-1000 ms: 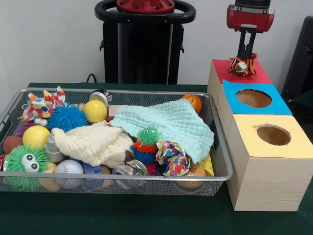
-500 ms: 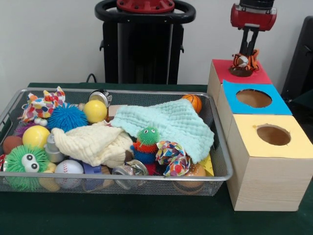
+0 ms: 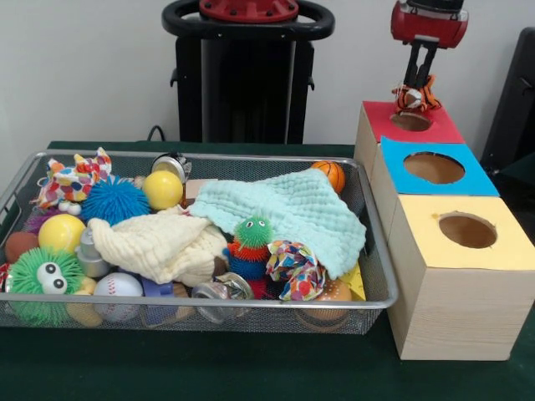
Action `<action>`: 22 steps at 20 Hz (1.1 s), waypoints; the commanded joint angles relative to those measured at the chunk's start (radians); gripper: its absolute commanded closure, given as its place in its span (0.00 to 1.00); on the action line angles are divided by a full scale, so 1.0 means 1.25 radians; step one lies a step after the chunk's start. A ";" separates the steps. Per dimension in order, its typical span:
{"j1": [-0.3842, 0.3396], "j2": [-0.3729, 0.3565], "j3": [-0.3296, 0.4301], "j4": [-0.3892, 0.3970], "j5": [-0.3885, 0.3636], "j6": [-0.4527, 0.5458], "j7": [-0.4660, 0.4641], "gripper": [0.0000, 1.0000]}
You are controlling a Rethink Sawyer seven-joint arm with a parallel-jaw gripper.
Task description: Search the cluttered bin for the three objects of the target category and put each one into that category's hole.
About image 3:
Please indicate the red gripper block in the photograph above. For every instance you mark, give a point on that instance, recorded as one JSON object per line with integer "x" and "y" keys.
{"x": 430, "y": 27}

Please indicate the wooden box with three holes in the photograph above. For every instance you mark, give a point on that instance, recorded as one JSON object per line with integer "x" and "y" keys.
{"x": 460, "y": 309}

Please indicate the small orange basketball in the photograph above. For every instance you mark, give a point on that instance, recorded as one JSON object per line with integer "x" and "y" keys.
{"x": 330, "y": 175}

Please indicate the dark green table cloth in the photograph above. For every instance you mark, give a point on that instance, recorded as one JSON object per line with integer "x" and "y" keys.
{"x": 522, "y": 167}
{"x": 209, "y": 367}

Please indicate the mint waffle cloth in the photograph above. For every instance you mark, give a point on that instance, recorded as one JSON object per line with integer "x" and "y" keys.
{"x": 301, "y": 209}

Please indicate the spiky multicolour caterpillar toy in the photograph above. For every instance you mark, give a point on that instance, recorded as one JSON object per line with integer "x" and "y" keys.
{"x": 253, "y": 234}

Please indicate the colourful patterned cloth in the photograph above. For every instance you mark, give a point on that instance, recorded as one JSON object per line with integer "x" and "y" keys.
{"x": 71, "y": 184}
{"x": 297, "y": 271}

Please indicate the yellow ball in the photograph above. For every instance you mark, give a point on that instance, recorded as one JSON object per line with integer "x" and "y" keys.
{"x": 62, "y": 234}
{"x": 163, "y": 190}

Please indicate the cream waffle cloth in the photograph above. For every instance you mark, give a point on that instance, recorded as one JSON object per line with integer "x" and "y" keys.
{"x": 159, "y": 246}

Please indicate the blue spiky ball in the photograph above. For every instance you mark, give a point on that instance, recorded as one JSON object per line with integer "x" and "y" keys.
{"x": 115, "y": 202}

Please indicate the green spiky googly-eyed ball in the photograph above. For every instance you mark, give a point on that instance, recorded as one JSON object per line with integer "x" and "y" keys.
{"x": 25, "y": 271}

